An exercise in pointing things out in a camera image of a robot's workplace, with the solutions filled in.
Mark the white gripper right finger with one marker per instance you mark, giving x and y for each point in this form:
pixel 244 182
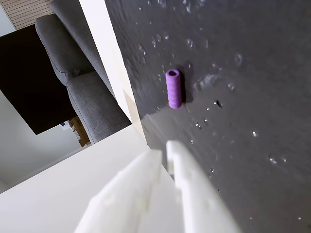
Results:
pixel 194 191

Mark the white board under mat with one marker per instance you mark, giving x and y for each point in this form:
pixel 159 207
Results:
pixel 48 184

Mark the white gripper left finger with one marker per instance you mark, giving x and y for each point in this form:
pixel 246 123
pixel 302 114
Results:
pixel 126 194

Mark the purple ribbed pen grip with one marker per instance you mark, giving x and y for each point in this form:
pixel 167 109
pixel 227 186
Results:
pixel 174 89

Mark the gray fabric sofa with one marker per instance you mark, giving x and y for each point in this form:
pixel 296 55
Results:
pixel 73 60

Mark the black table mat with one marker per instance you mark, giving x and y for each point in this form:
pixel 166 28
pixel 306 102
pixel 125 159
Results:
pixel 230 85

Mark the cardboard box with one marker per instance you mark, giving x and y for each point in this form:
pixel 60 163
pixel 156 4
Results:
pixel 80 132

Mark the black low table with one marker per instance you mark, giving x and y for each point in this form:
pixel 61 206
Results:
pixel 26 80

